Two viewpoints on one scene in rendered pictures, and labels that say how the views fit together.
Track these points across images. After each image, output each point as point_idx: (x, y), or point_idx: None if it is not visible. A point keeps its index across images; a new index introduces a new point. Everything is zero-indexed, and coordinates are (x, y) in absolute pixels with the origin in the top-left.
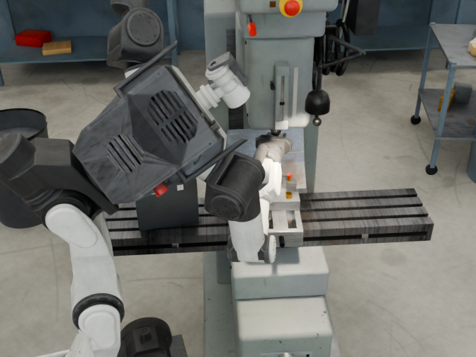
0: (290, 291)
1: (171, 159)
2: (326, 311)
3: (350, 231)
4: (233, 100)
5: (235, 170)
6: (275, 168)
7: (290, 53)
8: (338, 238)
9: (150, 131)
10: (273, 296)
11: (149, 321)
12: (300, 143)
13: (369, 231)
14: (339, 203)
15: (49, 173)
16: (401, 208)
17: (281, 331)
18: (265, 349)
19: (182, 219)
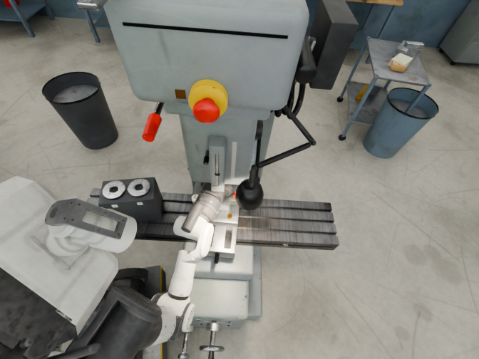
0: (223, 277)
1: None
2: (246, 295)
3: (275, 242)
4: (105, 250)
5: (112, 330)
6: (204, 235)
7: (228, 128)
8: (265, 244)
9: None
10: (212, 278)
11: (129, 272)
12: (252, 153)
13: (289, 243)
14: (271, 212)
15: None
16: (318, 224)
17: (211, 312)
18: (199, 318)
19: (147, 219)
